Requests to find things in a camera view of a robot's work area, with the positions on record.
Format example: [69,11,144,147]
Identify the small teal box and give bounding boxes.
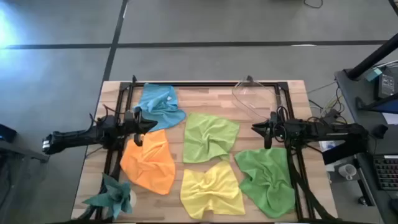
[364,67,382,82]

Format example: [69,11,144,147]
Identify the orange microfiber towel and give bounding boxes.
[119,129,177,196]

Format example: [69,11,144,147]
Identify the blue microfiber towel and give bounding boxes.
[132,82,187,133]

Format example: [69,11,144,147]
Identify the white mug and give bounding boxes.
[338,164,358,181]

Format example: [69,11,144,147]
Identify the teal artificial plant white pot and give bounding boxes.
[82,172,137,220]

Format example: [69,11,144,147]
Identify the white paper sheet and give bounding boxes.
[381,111,398,126]

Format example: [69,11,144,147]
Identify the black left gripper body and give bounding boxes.
[117,111,144,138]

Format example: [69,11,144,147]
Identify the black floor cable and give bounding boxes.
[303,0,324,9]

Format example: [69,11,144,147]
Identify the grey side desk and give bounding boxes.
[334,60,398,224]

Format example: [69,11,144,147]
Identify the black aluminium frame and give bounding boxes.
[95,74,338,224]

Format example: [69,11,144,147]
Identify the black round pole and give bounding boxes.
[345,32,398,80]

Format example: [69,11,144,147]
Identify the clear plastic bin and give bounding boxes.
[231,79,284,121]

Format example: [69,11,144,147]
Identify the blue folder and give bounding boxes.
[371,99,398,114]

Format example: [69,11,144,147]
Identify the black power adapter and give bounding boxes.
[377,73,396,100]

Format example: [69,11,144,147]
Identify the lime microfiber towel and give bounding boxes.
[182,112,241,164]

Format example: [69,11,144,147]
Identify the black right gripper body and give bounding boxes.
[268,111,295,141]

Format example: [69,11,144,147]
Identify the green microfiber towel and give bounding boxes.
[233,147,296,219]

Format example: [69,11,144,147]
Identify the yellow microfiber towel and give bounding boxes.
[179,160,246,220]

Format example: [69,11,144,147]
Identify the black computer mouse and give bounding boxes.
[372,123,389,139]

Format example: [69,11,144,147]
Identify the tangled cables beside table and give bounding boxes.
[306,79,348,125]

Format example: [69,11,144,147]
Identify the black computer keyboard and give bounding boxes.
[373,154,398,191]

